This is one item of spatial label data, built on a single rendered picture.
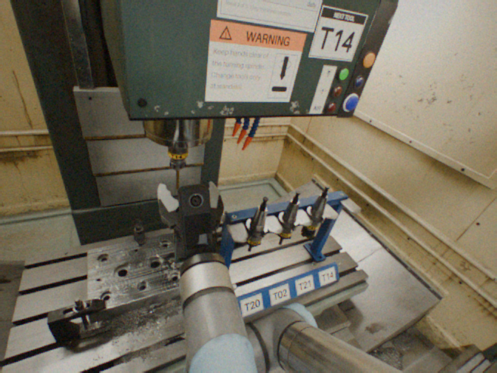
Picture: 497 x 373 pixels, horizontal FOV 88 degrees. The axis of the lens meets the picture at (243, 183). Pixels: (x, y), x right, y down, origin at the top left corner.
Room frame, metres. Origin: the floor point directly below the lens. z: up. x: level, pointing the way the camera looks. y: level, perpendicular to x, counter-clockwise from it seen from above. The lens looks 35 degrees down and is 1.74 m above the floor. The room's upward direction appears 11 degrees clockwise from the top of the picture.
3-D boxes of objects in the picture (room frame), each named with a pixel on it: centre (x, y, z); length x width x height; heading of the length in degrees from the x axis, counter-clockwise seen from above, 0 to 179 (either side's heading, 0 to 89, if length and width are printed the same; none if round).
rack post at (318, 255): (0.79, -0.36, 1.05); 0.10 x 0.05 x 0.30; 32
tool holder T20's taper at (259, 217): (0.55, -0.06, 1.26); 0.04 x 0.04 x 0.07
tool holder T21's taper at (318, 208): (0.66, -0.25, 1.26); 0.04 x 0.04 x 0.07
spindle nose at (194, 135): (0.57, 0.18, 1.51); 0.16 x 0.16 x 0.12
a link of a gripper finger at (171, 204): (0.37, 0.14, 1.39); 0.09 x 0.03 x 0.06; 47
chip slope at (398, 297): (0.90, -0.38, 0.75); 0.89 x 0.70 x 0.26; 32
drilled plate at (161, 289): (0.50, 0.28, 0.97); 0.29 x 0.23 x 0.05; 122
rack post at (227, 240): (0.56, 0.01, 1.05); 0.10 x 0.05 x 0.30; 32
